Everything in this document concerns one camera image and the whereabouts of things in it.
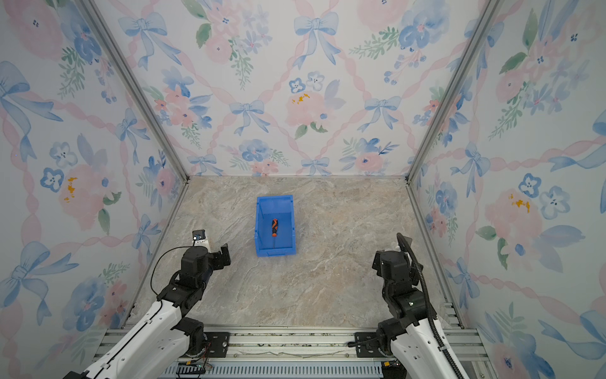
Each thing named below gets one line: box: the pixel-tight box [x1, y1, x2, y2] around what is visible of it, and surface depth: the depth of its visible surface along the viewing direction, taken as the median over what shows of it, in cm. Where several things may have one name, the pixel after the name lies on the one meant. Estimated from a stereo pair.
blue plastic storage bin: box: [254, 195, 297, 257], surface depth 103 cm
